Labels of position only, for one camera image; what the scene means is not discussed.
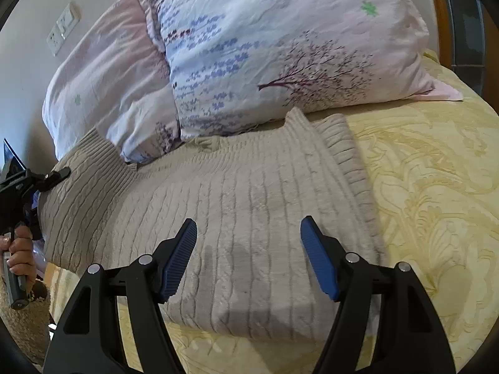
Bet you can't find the person's left hand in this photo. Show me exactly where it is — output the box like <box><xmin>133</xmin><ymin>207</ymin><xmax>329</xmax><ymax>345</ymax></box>
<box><xmin>1</xmin><ymin>226</ymin><xmax>36</xmax><ymax>278</ymax></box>

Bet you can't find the wooden headboard with glass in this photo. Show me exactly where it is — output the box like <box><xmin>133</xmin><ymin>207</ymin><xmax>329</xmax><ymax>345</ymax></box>
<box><xmin>425</xmin><ymin>0</ymin><xmax>499</xmax><ymax>98</ymax></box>

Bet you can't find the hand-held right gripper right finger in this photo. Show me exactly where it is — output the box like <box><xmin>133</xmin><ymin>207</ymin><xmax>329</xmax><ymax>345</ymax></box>
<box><xmin>300</xmin><ymin>215</ymin><xmax>457</xmax><ymax>374</ymax></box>

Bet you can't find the white wall switch plate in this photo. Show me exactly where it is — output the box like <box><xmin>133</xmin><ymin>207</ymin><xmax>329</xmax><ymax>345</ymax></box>
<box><xmin>56</xmin><ymin>2</ymin><xmax>82</xmax><ymax>34</ymax></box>

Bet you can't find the yellow patterned bedspread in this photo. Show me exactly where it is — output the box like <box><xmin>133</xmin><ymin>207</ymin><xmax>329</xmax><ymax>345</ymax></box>
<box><xmin>43</xmin><ymin>49</ymin><xmax>499</xmax><ymax>374</ymax></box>

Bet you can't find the white wall socket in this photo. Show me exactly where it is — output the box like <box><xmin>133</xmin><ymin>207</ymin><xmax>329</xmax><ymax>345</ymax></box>
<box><xmin>46</xmin><ymin>27</ymin><xmax>68</xmax><ymax>56</ymax></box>

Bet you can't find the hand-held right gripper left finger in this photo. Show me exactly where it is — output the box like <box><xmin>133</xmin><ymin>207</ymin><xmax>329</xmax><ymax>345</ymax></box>
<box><xmin>43</xmin><ymin>218</ymin><xmax>198</xmax><ymax>374</ymax></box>

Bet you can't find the pink tree print pillow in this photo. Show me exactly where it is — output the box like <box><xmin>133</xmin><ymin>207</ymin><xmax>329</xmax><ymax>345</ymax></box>
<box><xmin>128</xmin><ymin>0</ymin><xmax>463</xmax><ymax>141</ymax></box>

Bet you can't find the beige cable knit sweater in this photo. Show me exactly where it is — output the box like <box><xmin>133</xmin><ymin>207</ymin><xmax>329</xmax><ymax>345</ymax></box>
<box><xmin>37</xmin><ymin>107</ymin><xmax>386</xmax><ymax>343</ymax></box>

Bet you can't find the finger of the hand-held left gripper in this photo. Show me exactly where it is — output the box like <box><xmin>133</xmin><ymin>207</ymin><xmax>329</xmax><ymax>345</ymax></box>
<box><xmin>37</xmin><ymin>166</ymin><xmax>72</xmax><ymax>194</ymax></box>

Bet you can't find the pink floral pillow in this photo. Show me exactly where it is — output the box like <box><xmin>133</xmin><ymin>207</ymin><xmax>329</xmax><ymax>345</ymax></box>
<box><xmin>42</xmin><ymin>0</ymin><xmax>182</xmax><ymax>164</ymax></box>

